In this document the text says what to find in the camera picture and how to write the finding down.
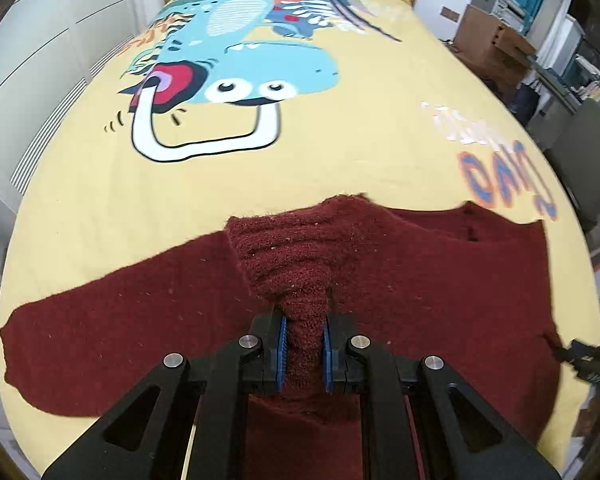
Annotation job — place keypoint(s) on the stacked white trays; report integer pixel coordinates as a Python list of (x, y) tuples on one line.
[(497, 0)]

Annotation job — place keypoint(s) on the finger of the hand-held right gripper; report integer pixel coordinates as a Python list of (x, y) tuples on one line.
[(585, 357)]

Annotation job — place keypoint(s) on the yellow dinosaur printed blanket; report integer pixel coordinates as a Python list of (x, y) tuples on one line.
[(355, 150)]

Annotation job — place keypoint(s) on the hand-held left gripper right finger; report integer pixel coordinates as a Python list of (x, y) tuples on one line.
[(328, 355)]

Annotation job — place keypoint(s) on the grey chair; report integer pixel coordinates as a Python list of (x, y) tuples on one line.
[(585, 160)]

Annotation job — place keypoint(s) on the dark red knit sweater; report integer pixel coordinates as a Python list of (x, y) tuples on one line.
[(155, 310)]

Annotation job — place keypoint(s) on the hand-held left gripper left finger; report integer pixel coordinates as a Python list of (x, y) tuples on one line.
[(280, 355)]

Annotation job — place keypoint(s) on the white wardrobe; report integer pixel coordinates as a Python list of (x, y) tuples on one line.
[(40, 60)]

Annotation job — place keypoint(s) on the cardboard box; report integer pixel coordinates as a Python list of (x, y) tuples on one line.
[(480, 35)]

